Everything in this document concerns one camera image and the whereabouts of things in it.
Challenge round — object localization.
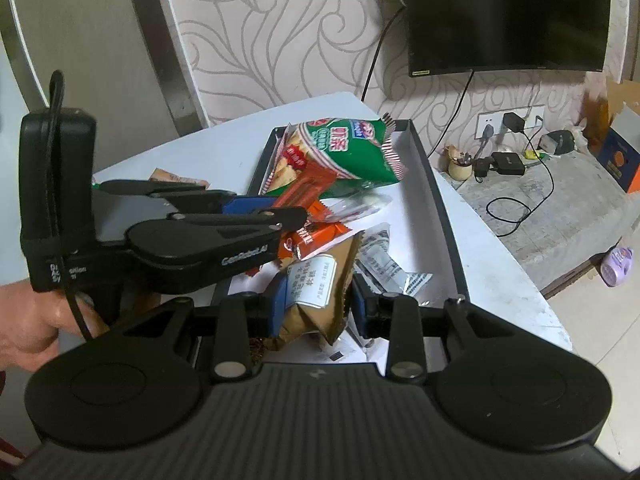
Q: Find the black television cable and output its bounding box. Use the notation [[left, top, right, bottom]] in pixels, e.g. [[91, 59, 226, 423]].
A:
[[361, 6, 407, 103]]

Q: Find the black television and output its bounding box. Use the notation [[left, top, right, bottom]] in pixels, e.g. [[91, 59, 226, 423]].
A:
[[391, 0, 614, 79]]

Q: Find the black tray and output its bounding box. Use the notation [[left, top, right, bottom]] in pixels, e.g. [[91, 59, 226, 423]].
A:
[[209, 118, 472, 367]]

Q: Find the clear snack packet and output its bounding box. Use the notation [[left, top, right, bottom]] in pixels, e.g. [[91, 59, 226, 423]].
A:
[[322, 193, 393, 223]]

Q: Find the orange snack packet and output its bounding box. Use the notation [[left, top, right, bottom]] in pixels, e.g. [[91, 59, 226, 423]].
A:
[[278, 221, 349, 262], [303, 198, 331, 223]]

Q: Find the grey device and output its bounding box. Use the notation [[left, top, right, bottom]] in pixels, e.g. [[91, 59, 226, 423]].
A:
[[537, 129, 577, 157]]

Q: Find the brown snack packet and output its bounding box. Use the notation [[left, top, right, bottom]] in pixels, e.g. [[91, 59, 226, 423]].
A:
[[274, 234, 357, 352]]

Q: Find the red sausage stick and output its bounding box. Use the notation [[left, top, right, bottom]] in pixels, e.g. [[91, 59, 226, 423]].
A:
[[271, 159, 342, 211]]

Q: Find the green snack packet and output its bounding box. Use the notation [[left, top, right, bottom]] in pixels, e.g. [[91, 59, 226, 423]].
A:
[[260, 116, 407, 200]]

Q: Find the silver snack packet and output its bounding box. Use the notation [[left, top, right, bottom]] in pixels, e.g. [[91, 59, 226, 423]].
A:
[[357, 224, 434, 307]]

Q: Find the purple bottle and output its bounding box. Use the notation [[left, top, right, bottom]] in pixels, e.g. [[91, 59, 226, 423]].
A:
[[599, 245, 637, 289]]

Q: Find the white wall outlet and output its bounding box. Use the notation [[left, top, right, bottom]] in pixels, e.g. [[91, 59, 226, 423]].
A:
[[475, 105, 546, 140]]

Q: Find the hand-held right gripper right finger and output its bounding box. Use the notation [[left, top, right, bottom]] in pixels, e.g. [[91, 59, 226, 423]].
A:
[[350, 272, 532, 381]]

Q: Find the brown cardboard box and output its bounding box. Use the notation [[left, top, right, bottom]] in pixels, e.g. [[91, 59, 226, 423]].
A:
[[604, 76, 640, 128]]

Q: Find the person's left hand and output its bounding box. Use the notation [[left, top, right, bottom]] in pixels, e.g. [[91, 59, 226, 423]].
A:
[[0, 280, 110, 372]]

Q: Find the black looped cable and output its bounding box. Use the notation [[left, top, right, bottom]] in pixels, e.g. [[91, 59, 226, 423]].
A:
[[486, 157, 557, 239]]

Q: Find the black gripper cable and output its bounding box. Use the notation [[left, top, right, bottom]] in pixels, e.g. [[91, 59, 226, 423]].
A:
[[46, 70, 97, 345]]

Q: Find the grey stone ledge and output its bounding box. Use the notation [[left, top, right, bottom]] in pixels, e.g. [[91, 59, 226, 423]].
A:
[[449, 130, 640, 298]]

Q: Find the small brown wrapper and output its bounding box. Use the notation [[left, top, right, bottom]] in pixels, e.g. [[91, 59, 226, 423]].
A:
[[149, 167, 209, 187]]

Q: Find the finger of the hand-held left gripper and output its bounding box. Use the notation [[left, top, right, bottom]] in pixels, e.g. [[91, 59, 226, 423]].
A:
[[99, 178, 277, 217], [167, 206, 309, 235]]

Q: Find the beige cup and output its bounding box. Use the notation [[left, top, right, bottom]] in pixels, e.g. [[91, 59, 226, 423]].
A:
[[444, 145, 474, 182]]

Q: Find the black set-top box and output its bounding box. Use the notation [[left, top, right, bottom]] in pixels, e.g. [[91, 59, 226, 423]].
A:
[[491, 151, 527, 177]]

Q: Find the blue and orange cardboard box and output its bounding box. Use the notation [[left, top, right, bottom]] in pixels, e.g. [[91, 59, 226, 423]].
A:
[[596, 109, 640, 195]]

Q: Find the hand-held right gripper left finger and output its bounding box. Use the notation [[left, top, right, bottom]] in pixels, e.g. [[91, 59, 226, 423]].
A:
[[107, 275, 291, 382]]

